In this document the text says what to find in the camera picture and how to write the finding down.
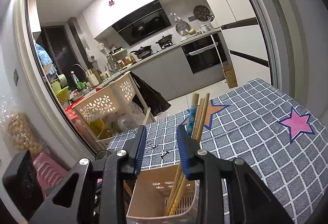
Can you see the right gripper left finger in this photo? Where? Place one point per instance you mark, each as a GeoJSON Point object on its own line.
{"type": "Point", "coordinates": [95, 184]}

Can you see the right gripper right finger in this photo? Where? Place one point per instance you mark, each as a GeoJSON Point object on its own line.
{"type": "Point", "coordinates": [250, 200]}

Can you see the blue patterned chopstick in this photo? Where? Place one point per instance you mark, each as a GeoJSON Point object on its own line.
{"type": "Point", "coordinates": [190, 127]}

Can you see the wooden chopstick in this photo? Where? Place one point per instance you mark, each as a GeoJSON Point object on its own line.
{"type": "Point", "coordinates": [183, 185]}
{"type": "Point", "coordinates": [194, 133]}

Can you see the pink plastic stool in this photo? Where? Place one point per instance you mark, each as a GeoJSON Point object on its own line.
{"type": "Point", "coordinates": [49, 172]}

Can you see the beige plastic utensil holder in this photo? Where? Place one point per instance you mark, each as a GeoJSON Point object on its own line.
{"type": "Point", "coordinates": [151, 193]}

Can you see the beige flower-cutout storage cart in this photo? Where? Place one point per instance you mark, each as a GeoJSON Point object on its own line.
{"type": "Point", "coordinates": [117, 107]}

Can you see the bag of round nuts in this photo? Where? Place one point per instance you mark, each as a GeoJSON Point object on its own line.
{"type": "Point", "coordinates": [21, 136]}

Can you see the black cloth on cart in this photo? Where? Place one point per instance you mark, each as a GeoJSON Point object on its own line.
{"type": "Point", "coordinates": [153, 98]}

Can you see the cardboard box on floor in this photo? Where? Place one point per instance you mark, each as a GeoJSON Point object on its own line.
{"type": "Point", "coordinates": [230, 76]}

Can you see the black built-in oven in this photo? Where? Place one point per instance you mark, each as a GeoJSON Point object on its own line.
{"type": "Point", "coordinates": [204, 53]}

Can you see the black wok on stove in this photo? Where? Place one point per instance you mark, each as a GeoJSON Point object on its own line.
{"type": "Point", "coordinates": [143, 52]}

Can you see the black pot on stove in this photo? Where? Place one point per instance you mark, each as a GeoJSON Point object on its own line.
{"type": "Point", "coordinates": [165, 41]}

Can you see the black range hood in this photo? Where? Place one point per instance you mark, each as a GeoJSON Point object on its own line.
{"type": "Point", "coordinates": [142, 23]}

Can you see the round baking pan on wall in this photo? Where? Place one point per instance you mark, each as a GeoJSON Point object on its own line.
{"type": "Point", "coordinates": [202, 13]}

